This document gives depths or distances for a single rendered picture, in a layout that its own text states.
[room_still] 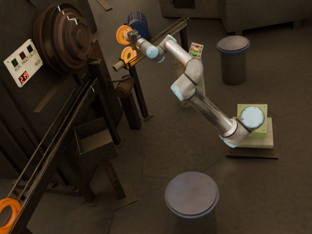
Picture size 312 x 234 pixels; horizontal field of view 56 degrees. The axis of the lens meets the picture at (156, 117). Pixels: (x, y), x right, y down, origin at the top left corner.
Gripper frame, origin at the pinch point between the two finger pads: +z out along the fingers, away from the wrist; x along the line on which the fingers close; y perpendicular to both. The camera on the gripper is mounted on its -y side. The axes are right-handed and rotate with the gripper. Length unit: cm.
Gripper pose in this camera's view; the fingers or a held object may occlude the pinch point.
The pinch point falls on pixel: (124, 33)
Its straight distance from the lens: 250.2
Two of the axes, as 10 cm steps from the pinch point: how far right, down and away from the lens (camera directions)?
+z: -6.6, -6.0, 4.5
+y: 0.0, -6.0, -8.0
